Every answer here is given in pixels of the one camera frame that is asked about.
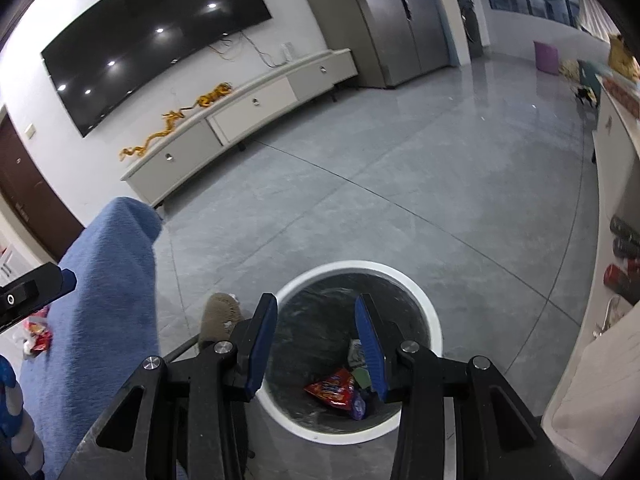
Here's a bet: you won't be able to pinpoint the white plastic item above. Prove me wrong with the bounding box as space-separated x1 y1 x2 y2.
594 295 626 338

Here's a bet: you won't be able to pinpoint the crumpled red snack packets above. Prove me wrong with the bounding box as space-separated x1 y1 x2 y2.
22 317 53 358

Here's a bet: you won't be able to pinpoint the person's blue trousered leg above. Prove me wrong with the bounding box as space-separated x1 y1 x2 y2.
15 196 163 480

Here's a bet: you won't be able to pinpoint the large black television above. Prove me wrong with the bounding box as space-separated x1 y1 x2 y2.
40 0 273 138

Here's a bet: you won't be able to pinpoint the white coffee table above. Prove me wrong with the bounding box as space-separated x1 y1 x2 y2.
542 75 640 476

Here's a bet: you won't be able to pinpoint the dark can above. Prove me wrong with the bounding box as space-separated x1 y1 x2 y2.
612 237 640 263
609 215 640 241

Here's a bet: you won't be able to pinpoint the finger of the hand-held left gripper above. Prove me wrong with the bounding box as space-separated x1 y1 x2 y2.
0 261 77 333

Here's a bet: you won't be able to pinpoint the white television cabinet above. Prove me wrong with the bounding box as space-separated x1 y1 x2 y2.
119 48 359 208

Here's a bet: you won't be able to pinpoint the grey refrigerator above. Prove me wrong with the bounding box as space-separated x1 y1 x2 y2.
340 0 451 90

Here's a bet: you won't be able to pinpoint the white round trash bin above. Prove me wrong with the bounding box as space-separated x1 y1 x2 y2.
255 260 445 445

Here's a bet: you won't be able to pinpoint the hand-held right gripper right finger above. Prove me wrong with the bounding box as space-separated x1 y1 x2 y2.
354 292 576 480

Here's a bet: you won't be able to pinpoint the golden dragon ornament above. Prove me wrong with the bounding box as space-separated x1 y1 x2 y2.
119 108 198 162

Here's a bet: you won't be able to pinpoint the golden tiger ornament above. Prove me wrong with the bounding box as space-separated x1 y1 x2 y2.
196 82 234 108

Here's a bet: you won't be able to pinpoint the brown slipper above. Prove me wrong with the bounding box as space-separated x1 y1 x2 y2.
198 292 251 353

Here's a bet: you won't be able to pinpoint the person's left forearm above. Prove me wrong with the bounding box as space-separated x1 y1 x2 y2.
0 355 46 480

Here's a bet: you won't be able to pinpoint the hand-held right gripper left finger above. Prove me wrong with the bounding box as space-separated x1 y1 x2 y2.
55 292 279 480

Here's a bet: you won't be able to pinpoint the white hanging sheet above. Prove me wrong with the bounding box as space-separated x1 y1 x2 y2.
580 0 621 36

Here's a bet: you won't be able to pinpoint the purple stool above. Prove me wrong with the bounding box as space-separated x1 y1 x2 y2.
534 40 560 75

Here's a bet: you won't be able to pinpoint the wall cables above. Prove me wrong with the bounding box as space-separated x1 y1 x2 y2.
207 32 286 68

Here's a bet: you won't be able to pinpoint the brown door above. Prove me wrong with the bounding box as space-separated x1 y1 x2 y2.
0 110 83 261

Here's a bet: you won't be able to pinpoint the red patterned box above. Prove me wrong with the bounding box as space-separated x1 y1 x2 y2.
602 77 640 116

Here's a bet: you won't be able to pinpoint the teal sofa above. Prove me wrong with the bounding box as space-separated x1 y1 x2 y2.
577 59 603 108

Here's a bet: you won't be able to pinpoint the red snack packet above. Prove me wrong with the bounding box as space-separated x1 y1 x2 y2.
304 367 358 413

